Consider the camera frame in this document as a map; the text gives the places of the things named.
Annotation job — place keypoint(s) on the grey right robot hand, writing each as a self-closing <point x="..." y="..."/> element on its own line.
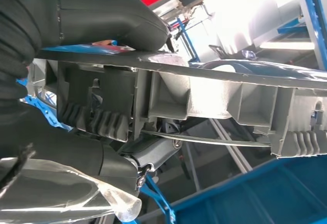
<point x="102" y="16"/>

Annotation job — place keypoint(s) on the blue metal shelf rack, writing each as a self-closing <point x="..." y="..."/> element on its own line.
<point x="255" y="195"/>

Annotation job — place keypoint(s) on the clear plastic cover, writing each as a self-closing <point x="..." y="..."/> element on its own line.
<point x="63" y="195"/>

